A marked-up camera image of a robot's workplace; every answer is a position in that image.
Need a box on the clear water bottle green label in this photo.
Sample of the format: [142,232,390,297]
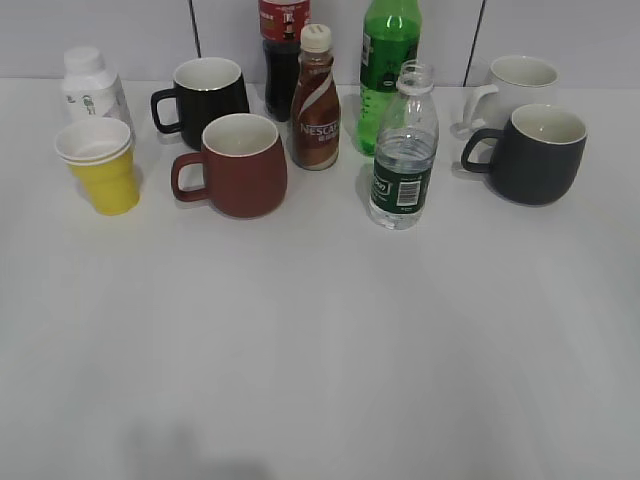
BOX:
[369,60,439,230]

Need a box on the yellow paper cup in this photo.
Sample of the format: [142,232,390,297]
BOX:
[55,117,140,216]

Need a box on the red-brown ceramic mug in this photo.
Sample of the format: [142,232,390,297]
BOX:
[171,113,288,219]

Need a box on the brown Nescafe coffee bottle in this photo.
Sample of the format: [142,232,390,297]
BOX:
[291,23,341,171]

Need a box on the black ceramic mug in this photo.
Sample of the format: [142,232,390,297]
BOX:
[150,57,250,150]

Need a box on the green soda bottle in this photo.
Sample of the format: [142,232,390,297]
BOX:
[357,0,422,156]

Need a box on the cola bottle red label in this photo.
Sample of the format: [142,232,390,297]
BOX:
[258,0,311,122]

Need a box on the dark grey ceramic mug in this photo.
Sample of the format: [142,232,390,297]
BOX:
[461,104,587,206]

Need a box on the white ceramic mug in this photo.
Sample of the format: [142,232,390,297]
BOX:
[452,55,559,140]

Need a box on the white yogurt drink bottle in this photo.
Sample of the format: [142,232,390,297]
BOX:
[61,46,135,141]

